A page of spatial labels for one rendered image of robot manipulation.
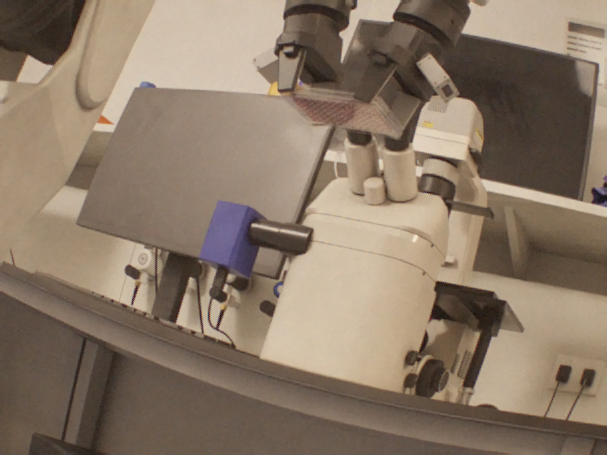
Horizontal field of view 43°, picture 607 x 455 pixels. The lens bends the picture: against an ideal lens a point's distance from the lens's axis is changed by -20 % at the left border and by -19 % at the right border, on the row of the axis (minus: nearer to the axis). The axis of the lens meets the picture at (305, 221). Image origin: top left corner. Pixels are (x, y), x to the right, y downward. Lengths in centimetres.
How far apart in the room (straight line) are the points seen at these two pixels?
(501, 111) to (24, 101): 154
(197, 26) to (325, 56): 182
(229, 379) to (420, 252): 31
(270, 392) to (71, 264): 146
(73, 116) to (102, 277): 185
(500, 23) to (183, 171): 109
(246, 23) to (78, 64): 215
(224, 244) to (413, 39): 46
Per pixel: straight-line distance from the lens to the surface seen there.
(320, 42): 110
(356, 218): 127
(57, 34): 69
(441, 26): 106
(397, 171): 127
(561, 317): 196
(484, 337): 145
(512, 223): 193
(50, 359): 260
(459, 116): 153
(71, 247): 263
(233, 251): 131
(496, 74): 209
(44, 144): 66
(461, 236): 164
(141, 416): 233
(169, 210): 179
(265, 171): 172
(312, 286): 126
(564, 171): 193
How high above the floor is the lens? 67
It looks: 13 degrees up
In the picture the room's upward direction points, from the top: 18 degrees clockwise
